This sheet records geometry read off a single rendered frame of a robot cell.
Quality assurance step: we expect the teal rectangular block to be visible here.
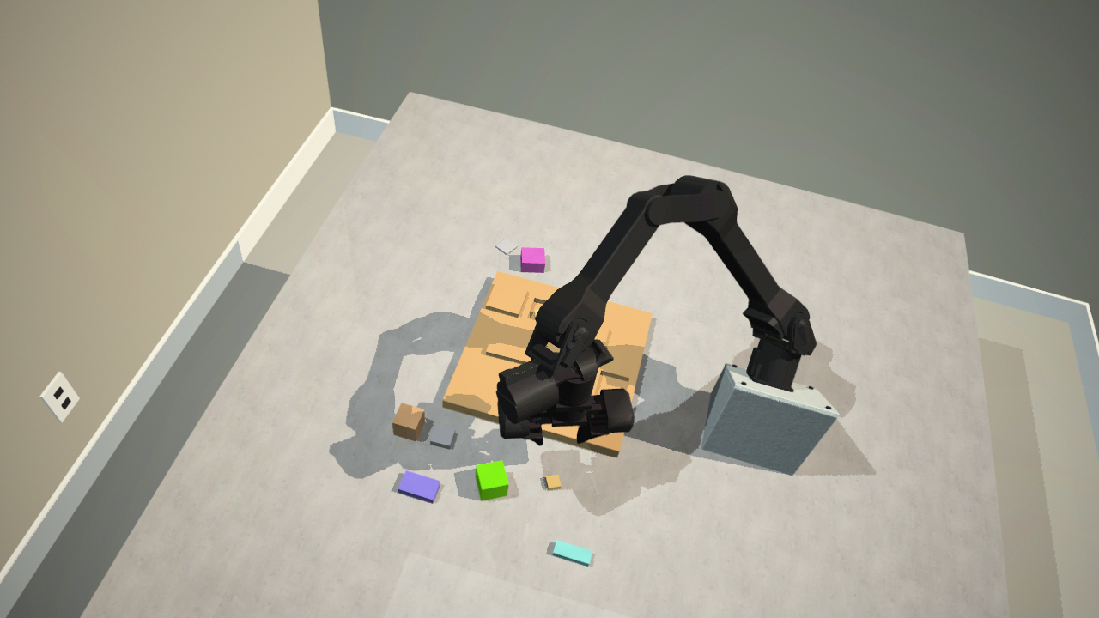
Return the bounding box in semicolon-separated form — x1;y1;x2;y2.
553;540;592;567

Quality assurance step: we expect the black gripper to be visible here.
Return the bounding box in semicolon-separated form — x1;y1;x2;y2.
497;388;635;445

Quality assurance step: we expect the brown cube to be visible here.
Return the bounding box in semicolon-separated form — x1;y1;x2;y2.
392;402;425;442

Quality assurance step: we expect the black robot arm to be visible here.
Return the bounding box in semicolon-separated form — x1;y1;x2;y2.
496;175;817;424

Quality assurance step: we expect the orange puzzle board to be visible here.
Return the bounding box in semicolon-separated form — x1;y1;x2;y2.
442;271;652;457

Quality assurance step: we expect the green block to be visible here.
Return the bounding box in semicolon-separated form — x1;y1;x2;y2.
476;460;508;500

